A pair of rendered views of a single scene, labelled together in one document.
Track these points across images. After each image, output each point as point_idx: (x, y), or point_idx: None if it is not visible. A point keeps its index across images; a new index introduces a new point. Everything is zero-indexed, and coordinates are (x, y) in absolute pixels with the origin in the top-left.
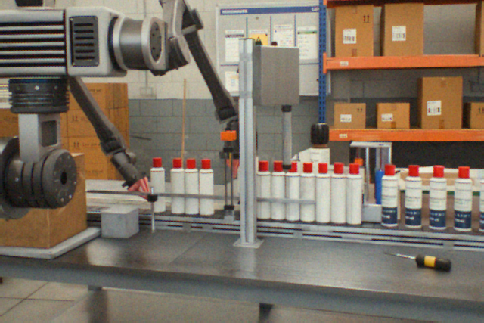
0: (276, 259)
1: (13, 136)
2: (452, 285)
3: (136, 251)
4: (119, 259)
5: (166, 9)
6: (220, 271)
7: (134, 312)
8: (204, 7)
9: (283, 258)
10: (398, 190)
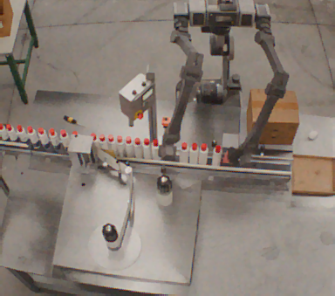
0: (137, 120)
1: (230, 35)
2: (69, 102)
3: (208, 122)
4: (210, 112)
5: (192, 46)
6: (160, 103)
7: None
8: None
9: (134, 122)
10: (57, 245)
